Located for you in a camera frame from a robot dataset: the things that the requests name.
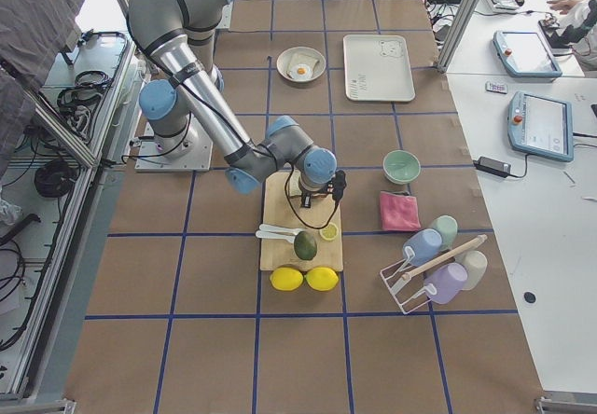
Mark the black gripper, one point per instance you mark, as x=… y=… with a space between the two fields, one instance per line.
x=306 y=195

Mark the white round plate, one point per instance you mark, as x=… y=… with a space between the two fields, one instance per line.
x=284 y=57

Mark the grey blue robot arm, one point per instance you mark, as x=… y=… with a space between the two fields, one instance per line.
x=178 y=36

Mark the bottom bread slice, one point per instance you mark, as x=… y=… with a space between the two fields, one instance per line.
x=300 y=58

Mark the wooden cutting board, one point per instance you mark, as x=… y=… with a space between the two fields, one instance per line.
x=278 y=212

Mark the half lime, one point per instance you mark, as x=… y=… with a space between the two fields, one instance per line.
x=330 y=232

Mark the green avocado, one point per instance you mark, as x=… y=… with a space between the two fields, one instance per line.
x=305 y=246

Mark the white spoon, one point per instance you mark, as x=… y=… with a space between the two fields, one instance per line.
x=271 y=232

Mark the left yellow lemon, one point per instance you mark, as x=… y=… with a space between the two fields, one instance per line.
x=286 y=279

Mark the yellow lemon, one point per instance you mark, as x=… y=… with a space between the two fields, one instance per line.
x=286 y=279
x=322 y=278

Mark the right yellow lemon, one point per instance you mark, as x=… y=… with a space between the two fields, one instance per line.
x=322 y=278

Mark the pink cloth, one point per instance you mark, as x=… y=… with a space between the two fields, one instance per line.
x=399 y=212

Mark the green bowl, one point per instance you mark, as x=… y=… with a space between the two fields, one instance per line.
x=401 y=167

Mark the fried egg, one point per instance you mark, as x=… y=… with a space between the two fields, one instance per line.
x=301 y=72

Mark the blue cup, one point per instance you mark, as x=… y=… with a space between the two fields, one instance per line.
x=421 y=247

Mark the green cup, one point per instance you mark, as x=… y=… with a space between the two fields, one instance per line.
x=447 y=227

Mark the white rectangular bear tray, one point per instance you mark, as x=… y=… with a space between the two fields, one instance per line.
x=377 y=68

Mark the purple cup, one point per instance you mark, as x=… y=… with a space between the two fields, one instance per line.
x=445 y=283

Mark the black power adapter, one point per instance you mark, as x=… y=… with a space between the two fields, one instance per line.
x=492 y=166

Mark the cream cup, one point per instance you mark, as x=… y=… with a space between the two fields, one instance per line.
x=475 y=263

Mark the small white card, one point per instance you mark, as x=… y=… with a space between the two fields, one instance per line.
x=496 y=87

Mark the near teach pendant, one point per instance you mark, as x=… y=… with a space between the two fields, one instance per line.
x=541 y=126

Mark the teach pendant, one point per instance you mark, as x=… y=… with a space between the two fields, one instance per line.
x=541 y=126
x=525 y=55

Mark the far teach pendant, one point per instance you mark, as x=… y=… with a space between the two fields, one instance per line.
x=525 y=55

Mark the person's hand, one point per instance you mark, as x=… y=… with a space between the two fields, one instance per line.
x=562 y=6

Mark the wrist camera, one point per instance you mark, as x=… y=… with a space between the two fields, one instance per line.
x=338 y=185

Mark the white wire cup rack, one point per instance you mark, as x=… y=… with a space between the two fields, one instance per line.
x=405 y=283

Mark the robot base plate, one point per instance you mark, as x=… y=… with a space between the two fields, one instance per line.
x=191 y=150

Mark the aluminium frame post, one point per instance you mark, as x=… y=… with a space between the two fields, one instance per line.
x=455 y=34

